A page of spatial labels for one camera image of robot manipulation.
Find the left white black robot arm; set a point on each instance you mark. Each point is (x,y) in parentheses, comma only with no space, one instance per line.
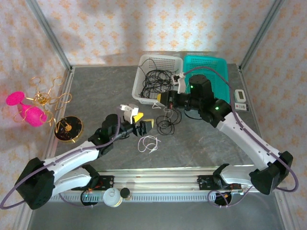
(72,160)

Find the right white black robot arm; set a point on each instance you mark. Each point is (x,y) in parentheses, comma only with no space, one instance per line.
(247,146)

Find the teal plastic basket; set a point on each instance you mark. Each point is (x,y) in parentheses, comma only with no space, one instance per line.
(199,62)

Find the white plastic basket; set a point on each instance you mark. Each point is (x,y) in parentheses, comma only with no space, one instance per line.
(158,61)

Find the black round gold-rimmed base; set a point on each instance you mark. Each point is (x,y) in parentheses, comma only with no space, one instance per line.
(69,134)

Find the small white red card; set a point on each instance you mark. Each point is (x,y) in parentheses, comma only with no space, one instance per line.
(241,107)

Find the black round cap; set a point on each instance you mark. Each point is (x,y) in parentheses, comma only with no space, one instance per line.
(124,192)

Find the white round jar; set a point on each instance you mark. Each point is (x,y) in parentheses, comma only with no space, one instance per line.
(111,197)

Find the pink goblet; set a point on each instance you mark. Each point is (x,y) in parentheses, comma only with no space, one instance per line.
(32,116)

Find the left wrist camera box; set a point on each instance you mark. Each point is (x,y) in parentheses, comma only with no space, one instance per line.
(129,115)

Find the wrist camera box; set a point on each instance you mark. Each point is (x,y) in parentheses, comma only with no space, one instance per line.
(181,83)
(129,115)

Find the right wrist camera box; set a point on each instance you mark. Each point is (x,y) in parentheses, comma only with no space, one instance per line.
(181,83)

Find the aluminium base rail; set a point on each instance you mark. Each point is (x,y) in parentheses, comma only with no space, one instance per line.
(156,178)

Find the aluminium frame post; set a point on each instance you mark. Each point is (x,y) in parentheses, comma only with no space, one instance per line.
(262,31)
(49,31)

